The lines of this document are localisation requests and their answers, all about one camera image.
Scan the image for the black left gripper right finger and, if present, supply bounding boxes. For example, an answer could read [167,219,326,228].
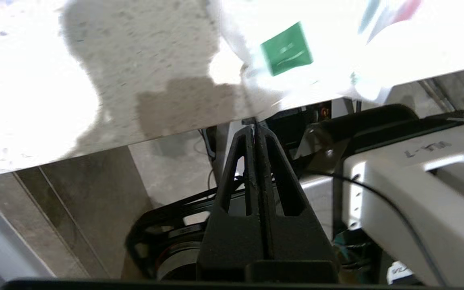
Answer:
[254,126,339,282]

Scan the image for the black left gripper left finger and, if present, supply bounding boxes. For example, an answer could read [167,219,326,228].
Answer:
[197,126,265,282]

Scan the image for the clear sachet with green label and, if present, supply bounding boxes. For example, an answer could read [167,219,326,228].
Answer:
[216,0,389,104]

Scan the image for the clear sachet with pink item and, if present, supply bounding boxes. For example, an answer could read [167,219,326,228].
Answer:
[357,0,425,44]

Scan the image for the black robot torso cover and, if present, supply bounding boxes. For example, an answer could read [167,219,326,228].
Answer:
[292,104,420,162]

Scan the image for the brown vanity cabinet front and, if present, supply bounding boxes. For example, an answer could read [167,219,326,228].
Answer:
[0,146,156,279]

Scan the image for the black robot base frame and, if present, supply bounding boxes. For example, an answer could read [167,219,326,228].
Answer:
[125,187,242,281]

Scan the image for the thin black cable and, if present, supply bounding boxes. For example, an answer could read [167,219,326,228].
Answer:
[304,171,449,287]

